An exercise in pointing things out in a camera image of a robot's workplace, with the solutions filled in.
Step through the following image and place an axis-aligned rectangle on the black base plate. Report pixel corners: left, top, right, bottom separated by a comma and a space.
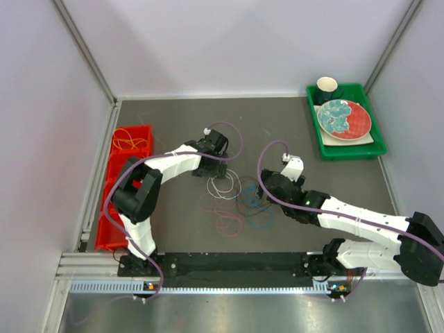
155, 253, 332, 287

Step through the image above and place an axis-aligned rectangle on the dark green mug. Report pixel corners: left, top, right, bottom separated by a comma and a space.
314, 76, 344, 105

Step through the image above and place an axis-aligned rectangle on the white cable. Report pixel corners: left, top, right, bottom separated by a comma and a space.
206, 171, 237, 200

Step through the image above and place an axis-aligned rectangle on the white slotted cable duct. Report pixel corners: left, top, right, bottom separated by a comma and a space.
69, 280, 349, 296

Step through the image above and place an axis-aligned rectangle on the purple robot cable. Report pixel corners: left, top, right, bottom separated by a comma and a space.
103, 121, 244, 301
258, 139, 444, 301

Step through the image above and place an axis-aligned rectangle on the green plastic tray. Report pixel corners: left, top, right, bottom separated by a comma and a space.
306, 83, 387, 161

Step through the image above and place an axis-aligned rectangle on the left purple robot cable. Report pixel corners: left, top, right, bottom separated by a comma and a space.
103, 121, 244, 301

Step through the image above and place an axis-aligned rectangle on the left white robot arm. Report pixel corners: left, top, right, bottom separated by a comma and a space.
111, 129, 228, 275

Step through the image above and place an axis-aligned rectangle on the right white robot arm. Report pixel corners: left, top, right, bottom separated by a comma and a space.
257, 154, 443, 287

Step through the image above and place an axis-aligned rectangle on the red and blue plate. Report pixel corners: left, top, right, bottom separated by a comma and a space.
316, 99, 373, 142

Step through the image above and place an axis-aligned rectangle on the red compartment bin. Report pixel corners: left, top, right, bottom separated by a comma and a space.
94, 125, 153, 252

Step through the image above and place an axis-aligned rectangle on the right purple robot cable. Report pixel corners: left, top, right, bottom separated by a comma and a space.
258, 139, 444, 301

